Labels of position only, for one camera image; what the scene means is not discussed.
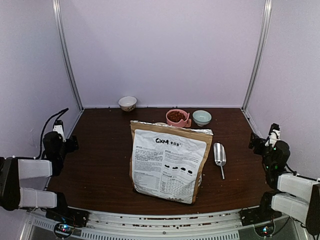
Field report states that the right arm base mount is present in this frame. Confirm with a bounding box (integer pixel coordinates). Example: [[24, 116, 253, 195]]
[[239, 206, 275, 227]]

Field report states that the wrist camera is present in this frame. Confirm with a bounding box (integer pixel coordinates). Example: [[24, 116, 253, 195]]
[[264, 123, 281, 148], [53, 120, 66, 143]]

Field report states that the aluminium frame post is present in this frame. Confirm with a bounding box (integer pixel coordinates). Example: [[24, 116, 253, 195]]
[[52, 0, 84, 112], [241, 0, 273, 112]]

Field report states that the pink pet bowl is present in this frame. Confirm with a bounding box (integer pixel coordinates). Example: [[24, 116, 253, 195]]
[[165, 108, 192, 128]]

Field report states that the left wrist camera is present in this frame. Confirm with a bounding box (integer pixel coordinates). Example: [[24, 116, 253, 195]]
[[53, 120, 66, 143]]

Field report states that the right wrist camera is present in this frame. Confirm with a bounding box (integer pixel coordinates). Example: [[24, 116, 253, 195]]
[[264, 123, 281, 148]]

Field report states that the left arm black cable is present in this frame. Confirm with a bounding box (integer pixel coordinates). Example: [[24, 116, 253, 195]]
[[37, 107, 70, 160]]

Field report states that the front aluminium rail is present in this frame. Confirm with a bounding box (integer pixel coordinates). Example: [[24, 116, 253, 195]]
[[19, 209, 306, 240]]

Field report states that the white patterned ceramic bowl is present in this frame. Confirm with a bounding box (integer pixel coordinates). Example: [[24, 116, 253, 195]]
[[118, 96, 137, 112]]

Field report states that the pet food bag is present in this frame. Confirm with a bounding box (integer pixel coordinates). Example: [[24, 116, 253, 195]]
[[129, 120, 214, 205]]

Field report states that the right aluminium frame post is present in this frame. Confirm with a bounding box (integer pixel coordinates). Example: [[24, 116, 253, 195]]
[[241, 0, 273, 112]]

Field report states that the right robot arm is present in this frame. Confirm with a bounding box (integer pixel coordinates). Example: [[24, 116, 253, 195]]
[[248, 130, 320, 240]]

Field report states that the metal scoop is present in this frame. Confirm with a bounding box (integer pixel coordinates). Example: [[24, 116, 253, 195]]
[[213, 142, 227, 180]]

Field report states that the left aluminium frame post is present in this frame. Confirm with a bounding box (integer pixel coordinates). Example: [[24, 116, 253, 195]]
[[52, 0, 84, 112]]

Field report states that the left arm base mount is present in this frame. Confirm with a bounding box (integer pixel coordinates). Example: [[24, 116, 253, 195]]
[[45, 207, 89, 228]]

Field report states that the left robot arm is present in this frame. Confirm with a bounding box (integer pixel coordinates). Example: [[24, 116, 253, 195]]
[[0, 131, 79, 222]]

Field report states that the kibble in pink bowl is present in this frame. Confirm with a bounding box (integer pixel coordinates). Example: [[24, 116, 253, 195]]
[[167, 110, 187, 123]]

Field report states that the light blue ceramic bowl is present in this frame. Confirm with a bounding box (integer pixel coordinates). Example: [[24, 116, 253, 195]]
[[192, 110, 212, 127]]

